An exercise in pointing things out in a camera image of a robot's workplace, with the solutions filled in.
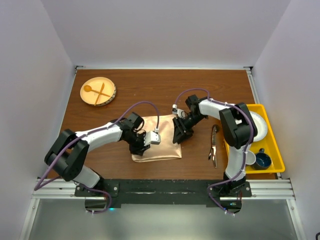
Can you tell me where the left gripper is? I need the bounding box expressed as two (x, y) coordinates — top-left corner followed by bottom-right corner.
(124, 131), (150, 156)

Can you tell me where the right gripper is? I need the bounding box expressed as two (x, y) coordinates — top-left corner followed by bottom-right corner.
(172, 113), (206, 144)

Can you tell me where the beige cloth napkin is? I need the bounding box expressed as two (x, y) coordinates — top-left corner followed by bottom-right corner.
(131, 114), (182, 163)

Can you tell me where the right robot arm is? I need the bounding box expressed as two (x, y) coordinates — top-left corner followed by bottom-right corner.
(172, 95), (258, 197)

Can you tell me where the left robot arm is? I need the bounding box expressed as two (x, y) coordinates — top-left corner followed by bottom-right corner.
(44, 112), (151, 196)

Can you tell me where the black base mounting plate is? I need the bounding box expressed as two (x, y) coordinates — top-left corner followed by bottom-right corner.
(74, 179), (252, 213)

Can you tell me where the round bamboo plate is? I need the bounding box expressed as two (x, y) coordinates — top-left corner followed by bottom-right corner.
(80, 77), (117, 107)

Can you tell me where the white mug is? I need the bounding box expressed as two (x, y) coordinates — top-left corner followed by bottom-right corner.
(245, 151), (256, 166)

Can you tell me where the wooden knife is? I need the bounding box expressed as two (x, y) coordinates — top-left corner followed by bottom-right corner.
(94, 82), (105, 106)

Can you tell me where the white paper plate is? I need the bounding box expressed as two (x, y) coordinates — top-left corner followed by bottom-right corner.
(250, 111), (268, 142)

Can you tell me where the wooden spoon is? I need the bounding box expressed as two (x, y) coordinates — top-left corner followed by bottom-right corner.
(83, 85), (110, 97)

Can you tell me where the dark blue mug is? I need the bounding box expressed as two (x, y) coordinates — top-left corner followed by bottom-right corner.
(252, 148), (272, 170)

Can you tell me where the yellow plastic bin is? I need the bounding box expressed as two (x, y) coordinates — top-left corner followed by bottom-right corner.
(223, 103), (286, 175)

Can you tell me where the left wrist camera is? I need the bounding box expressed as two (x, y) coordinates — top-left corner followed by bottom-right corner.
(143, 131), (161, 146)

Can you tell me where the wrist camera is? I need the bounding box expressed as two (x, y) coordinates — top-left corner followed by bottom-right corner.
(172, 104), (187, 118)
(143, 131), (161, 146)

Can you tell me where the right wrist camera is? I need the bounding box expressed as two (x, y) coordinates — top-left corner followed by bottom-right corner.
(172, 104), (187, 118)

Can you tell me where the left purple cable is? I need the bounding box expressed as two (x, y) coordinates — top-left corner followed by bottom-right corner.
(33, 100), (161, 216)

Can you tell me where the aluminium frame rail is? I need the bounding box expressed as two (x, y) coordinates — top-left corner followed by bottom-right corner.
(32, 179), (295, 200)

